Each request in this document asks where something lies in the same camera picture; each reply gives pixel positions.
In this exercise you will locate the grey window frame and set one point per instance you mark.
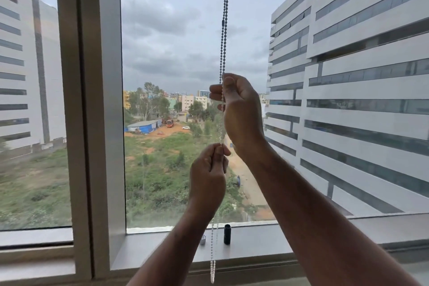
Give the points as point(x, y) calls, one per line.
point(97, 111)

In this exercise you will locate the person's left thumb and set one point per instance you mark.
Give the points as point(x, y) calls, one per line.
point(223, 156)

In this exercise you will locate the person's right forearm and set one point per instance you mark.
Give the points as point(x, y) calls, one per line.
point(311, 218)

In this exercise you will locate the black plastic cylinder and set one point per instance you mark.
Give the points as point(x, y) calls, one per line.
point(227, 234)

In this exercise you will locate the white banded office building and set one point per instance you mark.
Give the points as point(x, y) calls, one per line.
point(362, 94)

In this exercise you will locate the person's left hand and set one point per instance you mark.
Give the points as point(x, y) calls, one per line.
point(206, 182)

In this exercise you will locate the person's right hand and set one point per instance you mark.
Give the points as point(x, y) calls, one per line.
point(243, 118)

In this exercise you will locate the person's right thumb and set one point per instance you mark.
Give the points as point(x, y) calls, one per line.
point(232, 87)

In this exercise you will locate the small silver cylinder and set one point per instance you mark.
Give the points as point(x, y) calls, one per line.
point(202, 239)

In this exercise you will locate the white office building dark stripe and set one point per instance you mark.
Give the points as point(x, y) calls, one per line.
point(23, 78)

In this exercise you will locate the person's left forearm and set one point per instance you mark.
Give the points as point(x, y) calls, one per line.
point(177, 249)

